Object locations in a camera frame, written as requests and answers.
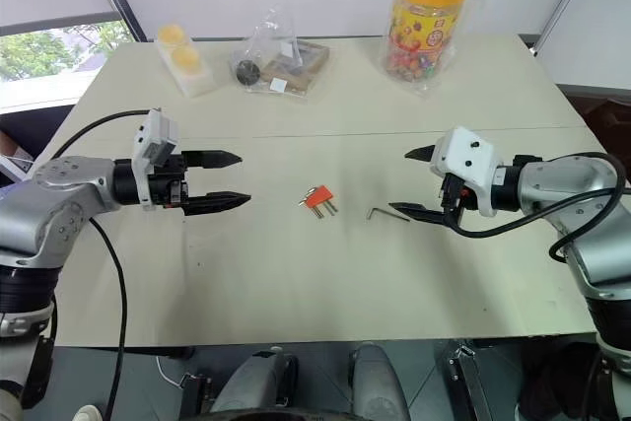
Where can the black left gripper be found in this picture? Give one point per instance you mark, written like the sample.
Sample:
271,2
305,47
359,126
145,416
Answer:
170,184

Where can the black round object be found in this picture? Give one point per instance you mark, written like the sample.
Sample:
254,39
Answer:
247,72

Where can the grey partition frame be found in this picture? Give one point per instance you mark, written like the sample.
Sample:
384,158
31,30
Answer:
567,2

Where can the yellow-lid candy jar in bag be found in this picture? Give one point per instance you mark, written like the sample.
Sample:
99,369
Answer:
478,7

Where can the small clear plastic bag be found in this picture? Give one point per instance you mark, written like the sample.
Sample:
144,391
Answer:
271,41

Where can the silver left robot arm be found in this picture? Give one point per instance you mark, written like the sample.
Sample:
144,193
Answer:
64,194

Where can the brown chair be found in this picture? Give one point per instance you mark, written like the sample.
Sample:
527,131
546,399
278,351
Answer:
601,110

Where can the small black hex key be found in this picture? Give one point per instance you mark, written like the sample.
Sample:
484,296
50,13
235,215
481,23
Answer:
389,213

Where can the grey rounded robot leg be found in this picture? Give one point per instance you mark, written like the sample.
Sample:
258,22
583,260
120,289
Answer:
379,381
256,386

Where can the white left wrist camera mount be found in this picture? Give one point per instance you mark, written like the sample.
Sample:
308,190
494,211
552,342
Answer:
153,140

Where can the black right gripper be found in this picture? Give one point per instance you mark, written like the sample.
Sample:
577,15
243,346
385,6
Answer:
451,191

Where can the clear plastic cup box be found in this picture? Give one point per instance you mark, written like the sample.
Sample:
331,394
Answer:
194,78

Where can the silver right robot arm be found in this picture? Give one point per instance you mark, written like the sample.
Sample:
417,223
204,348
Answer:
567,184

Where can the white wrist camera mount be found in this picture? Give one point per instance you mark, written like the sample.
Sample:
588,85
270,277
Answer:
153,140
466,147

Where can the black metal bracket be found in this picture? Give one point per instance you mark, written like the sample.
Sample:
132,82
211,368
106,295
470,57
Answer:
194,394

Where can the orange jelly cup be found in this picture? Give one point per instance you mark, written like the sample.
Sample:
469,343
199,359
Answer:
171,33
185,57

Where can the orange-lidded candy jar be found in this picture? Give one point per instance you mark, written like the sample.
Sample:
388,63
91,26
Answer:
426,26

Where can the wooden puzzle box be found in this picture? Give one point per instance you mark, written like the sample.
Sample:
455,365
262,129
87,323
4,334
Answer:
308,66

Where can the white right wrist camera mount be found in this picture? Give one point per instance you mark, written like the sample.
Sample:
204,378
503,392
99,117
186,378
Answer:
466,147

